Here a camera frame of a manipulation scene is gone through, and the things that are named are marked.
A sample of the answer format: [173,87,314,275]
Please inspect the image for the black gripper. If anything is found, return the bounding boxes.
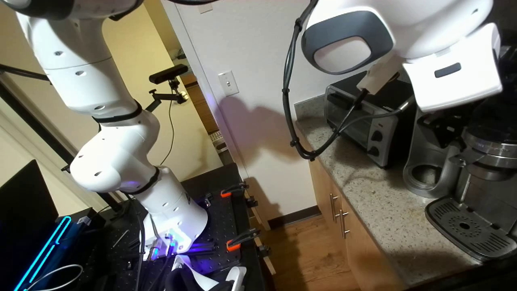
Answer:
[419,107,476,142]

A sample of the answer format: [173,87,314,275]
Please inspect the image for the silver black coffee machine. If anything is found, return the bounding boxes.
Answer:
[425,98,517,263]

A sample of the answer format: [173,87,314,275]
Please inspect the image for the tall silver beverage machine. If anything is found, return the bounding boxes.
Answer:
[403,103,471,200]

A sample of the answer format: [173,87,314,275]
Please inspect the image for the silver black toaster oven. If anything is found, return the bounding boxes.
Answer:
[324,71,419,170]

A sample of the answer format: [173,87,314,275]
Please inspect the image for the wooden base cabinet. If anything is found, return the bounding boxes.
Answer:
[306,144,406,291]

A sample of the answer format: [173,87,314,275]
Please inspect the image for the black clamp with orange tip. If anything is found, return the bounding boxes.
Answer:
[219,181,251,200]
[225,228,261,254]

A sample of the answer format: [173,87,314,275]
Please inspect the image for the black perforated robot table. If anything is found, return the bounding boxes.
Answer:
[104,163,272,291]

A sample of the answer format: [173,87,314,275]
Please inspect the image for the white plastic hook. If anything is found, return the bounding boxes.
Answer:
[225,265,249,291]

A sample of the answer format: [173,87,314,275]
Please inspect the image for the black metal stand bar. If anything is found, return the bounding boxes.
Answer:
[0,82,125,210]

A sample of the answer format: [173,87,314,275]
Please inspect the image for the black box with blue light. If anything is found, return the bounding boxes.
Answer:
[13,215,91,291]

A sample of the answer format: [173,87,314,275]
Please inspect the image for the black metal pole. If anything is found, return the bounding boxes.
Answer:
[0,63,52,84]

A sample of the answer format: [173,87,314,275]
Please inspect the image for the black monitor screen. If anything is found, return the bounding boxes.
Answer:
[0,158,60,291]

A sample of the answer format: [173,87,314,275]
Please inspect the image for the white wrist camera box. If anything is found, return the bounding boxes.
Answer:
[356,52,406,94]

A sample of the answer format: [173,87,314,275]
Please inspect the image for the silver cabinet door handle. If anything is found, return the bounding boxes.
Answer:
[329,194,343,220]
[335,208,353,239]

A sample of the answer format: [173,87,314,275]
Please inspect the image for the white wall outlet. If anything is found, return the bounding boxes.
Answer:
[217,69,240,97]

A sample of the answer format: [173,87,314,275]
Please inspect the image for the thin black camera cable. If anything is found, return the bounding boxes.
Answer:
[159,98,180,166]

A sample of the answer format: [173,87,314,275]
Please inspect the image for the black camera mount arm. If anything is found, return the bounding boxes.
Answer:
[141,79,190,118]

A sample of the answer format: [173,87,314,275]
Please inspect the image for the black stereo camera bar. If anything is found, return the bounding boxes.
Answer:
[149,63,191,86]

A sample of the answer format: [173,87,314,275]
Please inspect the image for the white cable loop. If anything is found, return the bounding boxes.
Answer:
[26,263,86,291]

